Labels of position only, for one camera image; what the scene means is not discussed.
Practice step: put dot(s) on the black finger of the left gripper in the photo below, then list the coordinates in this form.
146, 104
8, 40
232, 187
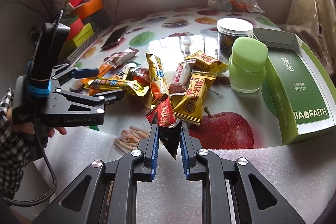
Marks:
108, 98

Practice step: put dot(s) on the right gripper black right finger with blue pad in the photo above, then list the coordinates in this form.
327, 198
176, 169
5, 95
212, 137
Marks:
233, 191

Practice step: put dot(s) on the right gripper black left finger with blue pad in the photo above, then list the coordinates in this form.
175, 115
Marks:
105, 192

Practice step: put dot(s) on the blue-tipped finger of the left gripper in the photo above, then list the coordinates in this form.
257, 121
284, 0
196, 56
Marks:
64, 72

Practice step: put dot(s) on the long gold snack bar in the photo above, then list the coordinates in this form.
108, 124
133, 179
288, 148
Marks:
158, 83

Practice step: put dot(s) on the red black triangular snack packet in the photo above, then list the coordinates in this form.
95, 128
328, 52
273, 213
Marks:
169, 127

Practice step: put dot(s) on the white brown sesame nougat packet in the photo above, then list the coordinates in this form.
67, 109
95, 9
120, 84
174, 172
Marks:
180, 81

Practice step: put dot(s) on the yellow peanut crisp candy packet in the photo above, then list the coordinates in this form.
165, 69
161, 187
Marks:
190, 109

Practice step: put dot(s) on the plaid sleeve forearm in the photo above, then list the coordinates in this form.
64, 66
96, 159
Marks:
14, 152

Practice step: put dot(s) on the person's left hand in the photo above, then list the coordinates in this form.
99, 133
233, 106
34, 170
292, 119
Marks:
29, 127

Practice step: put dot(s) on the gold yellow snack bar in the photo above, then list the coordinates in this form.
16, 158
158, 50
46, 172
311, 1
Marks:
131, 87

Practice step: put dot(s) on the yellow-green striped box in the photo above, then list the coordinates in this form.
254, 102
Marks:
77, 41

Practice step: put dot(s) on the orange silver konjac snack pouch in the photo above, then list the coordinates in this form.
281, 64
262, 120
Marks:
116, 60

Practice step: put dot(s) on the red textured box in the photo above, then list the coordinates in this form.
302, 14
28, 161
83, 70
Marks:
76, 25

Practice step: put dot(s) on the black smartphone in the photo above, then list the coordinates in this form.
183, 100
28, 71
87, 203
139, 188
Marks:
115, 38

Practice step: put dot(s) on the orange box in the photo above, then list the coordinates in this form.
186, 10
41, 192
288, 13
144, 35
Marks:
87, 9

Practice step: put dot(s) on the green gift box lid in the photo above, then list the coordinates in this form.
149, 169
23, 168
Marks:
302, 91

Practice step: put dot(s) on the light green frosted jar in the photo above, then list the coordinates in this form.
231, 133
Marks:
247, 65

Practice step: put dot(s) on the clear jar white lid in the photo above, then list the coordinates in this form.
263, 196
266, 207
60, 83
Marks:
230, 29

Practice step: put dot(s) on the beige patterned curtain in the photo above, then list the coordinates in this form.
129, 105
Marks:
313, 21

